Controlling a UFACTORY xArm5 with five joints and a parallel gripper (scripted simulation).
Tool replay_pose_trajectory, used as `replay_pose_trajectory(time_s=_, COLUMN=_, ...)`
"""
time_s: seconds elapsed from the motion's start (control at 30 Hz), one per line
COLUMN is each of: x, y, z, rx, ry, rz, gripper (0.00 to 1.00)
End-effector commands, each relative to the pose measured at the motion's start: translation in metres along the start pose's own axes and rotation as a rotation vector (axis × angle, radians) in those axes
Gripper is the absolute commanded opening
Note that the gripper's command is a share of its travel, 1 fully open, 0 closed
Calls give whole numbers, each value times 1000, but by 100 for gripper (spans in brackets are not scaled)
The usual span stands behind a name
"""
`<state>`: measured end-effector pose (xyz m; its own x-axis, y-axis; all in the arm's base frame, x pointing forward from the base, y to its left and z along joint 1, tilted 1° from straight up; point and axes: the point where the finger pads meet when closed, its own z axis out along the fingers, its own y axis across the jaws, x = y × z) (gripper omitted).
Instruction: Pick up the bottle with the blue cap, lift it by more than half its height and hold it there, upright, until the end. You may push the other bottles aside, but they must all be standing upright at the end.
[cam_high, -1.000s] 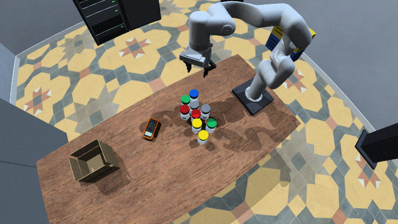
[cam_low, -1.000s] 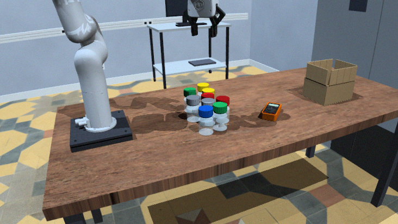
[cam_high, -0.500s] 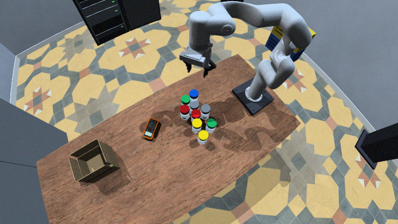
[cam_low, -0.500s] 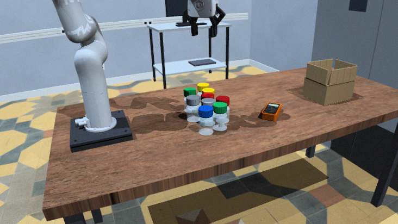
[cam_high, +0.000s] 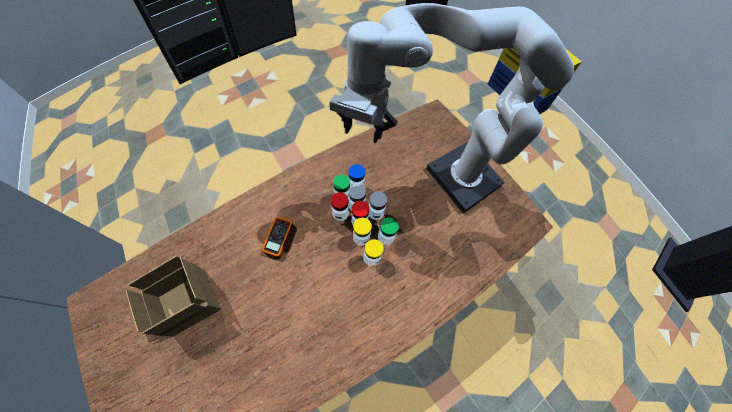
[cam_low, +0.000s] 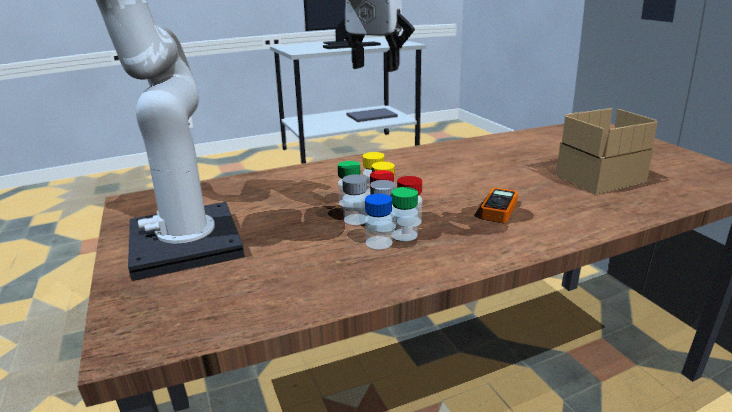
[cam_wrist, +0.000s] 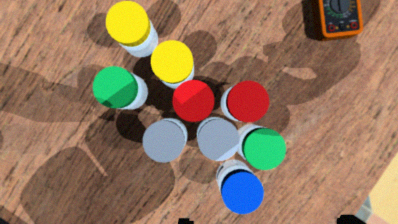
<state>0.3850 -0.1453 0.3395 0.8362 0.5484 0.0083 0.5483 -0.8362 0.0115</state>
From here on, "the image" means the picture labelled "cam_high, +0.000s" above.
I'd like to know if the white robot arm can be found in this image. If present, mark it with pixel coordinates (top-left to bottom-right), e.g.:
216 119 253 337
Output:
329 3 574 188

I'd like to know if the white bottle with red cap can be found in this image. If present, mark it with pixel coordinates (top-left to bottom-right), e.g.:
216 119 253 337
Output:
331 192 349 221
351 201 369 226

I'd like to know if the clear bottle with dark grey cap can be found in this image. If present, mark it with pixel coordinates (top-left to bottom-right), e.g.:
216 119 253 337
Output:
349 184 366 211
369 191 387 220

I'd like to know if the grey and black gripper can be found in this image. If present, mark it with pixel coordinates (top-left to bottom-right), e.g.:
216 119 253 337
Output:
336 87 398 143

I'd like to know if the green-capped clear bottle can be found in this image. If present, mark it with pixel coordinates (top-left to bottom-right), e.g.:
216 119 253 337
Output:
378 218 399 245
333 175 350 201

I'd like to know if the clear bottle with blue cap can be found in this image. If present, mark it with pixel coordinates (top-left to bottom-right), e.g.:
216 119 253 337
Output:
348 164 365 187

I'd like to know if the white bottle with yellow cap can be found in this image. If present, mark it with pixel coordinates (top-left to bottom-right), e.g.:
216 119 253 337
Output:
353 218 372 245
363 239 383 266

